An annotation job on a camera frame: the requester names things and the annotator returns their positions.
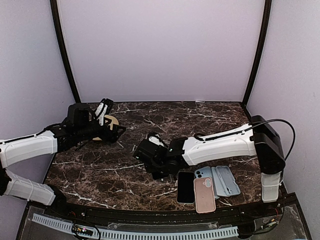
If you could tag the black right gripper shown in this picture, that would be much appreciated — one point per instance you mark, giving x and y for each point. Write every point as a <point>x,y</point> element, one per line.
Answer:
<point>151,167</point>

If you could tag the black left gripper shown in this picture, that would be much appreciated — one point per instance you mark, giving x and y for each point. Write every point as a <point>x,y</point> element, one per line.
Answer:
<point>106,137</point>

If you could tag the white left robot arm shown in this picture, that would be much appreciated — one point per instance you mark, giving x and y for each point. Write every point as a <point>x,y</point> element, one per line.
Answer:
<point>81,125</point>

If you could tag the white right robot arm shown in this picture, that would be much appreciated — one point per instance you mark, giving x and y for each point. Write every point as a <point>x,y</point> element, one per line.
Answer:
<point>256,138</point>

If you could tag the black phone light-blue edge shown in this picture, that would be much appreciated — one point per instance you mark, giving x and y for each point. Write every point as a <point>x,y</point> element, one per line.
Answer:
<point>185,187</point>

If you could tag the light blue phone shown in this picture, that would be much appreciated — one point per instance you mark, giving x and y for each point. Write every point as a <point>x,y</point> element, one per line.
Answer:
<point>204,172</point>

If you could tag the pink phone case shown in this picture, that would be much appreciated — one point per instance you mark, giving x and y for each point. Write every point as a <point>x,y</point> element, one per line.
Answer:
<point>204,196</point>

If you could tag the grey-blue phone case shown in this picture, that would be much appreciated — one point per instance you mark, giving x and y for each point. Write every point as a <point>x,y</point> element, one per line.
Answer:
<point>225,183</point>

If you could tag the beige ceramic plate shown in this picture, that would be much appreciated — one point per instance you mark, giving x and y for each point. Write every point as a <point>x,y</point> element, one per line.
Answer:
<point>111,123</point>

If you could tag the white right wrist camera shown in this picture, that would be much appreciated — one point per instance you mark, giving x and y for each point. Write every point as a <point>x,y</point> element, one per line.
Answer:
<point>155,138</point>

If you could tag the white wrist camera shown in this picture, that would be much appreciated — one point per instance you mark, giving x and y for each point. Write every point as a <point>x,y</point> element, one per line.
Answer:
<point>103,109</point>
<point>155,138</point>

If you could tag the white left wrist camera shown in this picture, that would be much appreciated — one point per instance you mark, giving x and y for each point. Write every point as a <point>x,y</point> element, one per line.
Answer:
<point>103,109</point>

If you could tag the black front table rail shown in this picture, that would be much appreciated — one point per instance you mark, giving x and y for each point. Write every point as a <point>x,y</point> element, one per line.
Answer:
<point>238,214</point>

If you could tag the white slotted cable duct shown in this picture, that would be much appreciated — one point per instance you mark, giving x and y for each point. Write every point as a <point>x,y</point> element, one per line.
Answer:
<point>119,231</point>

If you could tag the black left frame post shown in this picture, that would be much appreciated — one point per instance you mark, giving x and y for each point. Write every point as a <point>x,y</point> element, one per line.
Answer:
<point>63,50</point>

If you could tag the black frame post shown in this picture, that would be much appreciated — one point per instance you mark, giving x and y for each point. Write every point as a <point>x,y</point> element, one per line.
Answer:
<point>258,53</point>
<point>63,50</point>

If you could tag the black right frame post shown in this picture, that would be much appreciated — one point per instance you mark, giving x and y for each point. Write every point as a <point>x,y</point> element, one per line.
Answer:
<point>258,53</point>

